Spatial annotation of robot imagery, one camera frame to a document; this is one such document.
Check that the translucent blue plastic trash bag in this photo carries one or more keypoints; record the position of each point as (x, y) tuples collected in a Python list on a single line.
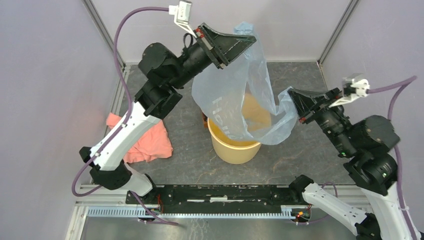
[(240, 100)]

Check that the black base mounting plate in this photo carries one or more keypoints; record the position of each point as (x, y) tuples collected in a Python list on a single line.
[(227, 199)]

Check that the white slotted cable duct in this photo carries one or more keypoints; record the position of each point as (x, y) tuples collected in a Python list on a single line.
[(139, 212)]

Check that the pink cloth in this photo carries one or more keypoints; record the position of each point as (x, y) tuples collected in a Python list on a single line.
[(154, 144)]

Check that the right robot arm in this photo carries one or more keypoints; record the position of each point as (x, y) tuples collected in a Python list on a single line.
[(366, 145)]

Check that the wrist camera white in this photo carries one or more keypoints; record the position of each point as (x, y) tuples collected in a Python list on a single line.
[(355, 86), (181, 15)]

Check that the orange wooden divided tray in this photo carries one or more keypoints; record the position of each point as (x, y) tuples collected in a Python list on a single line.
[(204, 120)]

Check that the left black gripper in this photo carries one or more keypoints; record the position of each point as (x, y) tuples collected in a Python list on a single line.
[(228, 46)]

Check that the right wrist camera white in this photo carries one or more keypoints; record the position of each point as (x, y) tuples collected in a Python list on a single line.
[(355, 86)]

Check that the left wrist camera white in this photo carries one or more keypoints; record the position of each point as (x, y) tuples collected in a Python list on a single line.
[(181, 15)]

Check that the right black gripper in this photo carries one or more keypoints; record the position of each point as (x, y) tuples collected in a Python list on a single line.
[(303, 103)]

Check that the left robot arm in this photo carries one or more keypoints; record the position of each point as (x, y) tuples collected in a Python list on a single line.
[(166, 74)]

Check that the yellow plastic trash bin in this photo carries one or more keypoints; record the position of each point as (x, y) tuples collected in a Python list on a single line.
[(240, 151)]

